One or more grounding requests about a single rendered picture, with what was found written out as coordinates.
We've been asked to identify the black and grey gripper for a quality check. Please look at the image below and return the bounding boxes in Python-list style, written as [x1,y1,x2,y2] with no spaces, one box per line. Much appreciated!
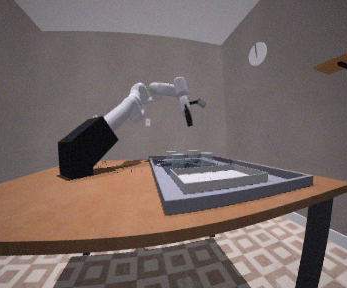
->
[177,95,193,126]

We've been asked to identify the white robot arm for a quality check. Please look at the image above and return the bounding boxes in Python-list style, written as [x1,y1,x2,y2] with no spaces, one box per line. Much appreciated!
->
[104,77,189,132]

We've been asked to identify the clear glass jar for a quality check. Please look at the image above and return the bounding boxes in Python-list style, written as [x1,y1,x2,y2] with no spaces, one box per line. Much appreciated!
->
[166,151,177,164]
[201,152,213,166]
[171,154,184,169]
[188,150,198,162]

